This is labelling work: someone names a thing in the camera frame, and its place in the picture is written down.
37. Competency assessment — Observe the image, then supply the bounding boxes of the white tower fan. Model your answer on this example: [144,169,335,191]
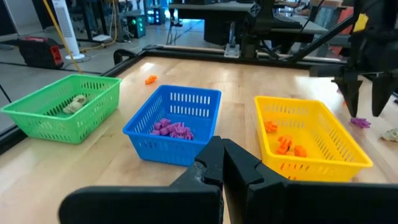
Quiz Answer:
[51,0,86,60]

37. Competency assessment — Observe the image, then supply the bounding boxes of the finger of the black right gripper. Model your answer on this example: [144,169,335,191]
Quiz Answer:
[372,76,398,118]
[331,80,363,118]

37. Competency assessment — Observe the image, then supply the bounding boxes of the green plastic basket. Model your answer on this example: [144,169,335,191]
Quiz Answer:
[0,73,123,145]

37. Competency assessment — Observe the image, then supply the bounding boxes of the cream plastic skull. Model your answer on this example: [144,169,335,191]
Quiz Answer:
[381,128,398,143]
[62,94,88,115]

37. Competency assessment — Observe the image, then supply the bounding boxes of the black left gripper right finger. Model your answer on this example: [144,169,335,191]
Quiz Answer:
[223,138,398,224]

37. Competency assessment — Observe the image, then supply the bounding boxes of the black red power box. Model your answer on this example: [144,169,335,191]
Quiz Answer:
[17,36,65,70]

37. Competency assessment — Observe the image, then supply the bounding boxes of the purple toy pieces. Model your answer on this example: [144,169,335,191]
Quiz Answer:
[166,123,184,138]

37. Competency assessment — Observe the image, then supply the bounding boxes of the black computer green light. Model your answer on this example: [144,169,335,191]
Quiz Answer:
[126,14,147,39]

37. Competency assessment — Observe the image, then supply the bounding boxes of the blue plastic basket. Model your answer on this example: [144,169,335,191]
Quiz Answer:
[123,84,223,167]

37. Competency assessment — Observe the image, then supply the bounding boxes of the black metal table frame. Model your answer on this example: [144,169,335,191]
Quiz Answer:
[0,44,398,156]

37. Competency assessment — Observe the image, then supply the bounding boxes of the yellow plastic basket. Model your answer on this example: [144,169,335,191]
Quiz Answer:
[254,95,374,183]

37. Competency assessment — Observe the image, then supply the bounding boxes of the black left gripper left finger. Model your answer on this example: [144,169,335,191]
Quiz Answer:
[58,136,224,224]

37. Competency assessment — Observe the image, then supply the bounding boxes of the black desk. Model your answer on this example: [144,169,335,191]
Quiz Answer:
[169,1,315,44]

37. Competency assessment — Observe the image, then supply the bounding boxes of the yellow hanging cable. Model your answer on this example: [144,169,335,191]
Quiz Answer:
[42,0,84,75]

